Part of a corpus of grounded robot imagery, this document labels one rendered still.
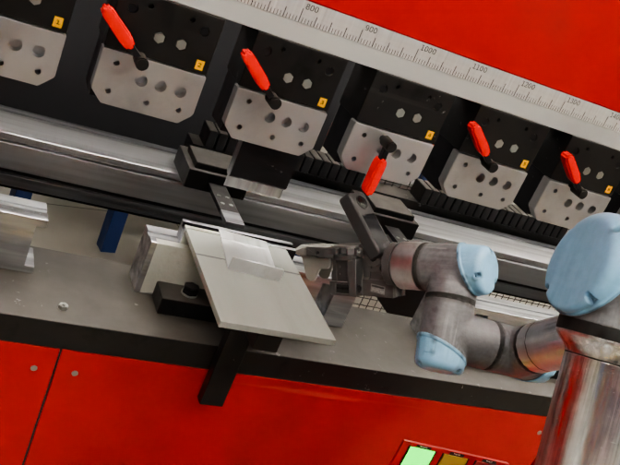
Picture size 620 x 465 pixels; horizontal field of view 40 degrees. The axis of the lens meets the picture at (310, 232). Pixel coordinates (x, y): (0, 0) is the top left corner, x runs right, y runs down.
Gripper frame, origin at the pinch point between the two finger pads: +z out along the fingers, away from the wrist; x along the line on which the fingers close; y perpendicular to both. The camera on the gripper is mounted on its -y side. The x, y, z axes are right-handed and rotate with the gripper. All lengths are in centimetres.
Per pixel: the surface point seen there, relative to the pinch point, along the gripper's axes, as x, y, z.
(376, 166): -1.1, -13.4, -16.6
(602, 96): 33, -24, -40
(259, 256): -11.3, 0.5, -0.5
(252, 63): -23.3, -28.2, -10.9
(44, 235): 77, 9, 187
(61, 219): 92, 3, 197
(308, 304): -13.0, 7.1, -11.7
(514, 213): 79, -2, -3
